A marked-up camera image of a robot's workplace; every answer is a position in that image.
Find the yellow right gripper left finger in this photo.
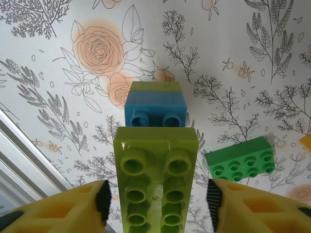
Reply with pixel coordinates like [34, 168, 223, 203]
[0, 180, 111, 233]

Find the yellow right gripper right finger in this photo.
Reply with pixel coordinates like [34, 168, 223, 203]
[206, 179, 311, 233]

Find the green 2x4 lego brick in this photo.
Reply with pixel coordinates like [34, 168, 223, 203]
[204, 136, 276, 183]

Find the orange 2x2 lego brick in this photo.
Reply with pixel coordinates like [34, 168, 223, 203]
[298, 134, 311, 153]

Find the lime 2x4 lego brick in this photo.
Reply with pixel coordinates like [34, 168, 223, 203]
[129, 81, 184, 94]
[113, 126, 200, 233]

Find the blue 2x4 lego brick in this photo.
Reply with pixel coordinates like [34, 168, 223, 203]
[124, 91, 189, 129]

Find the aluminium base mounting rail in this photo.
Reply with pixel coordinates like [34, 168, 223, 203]
[0, 106, 73, 212]

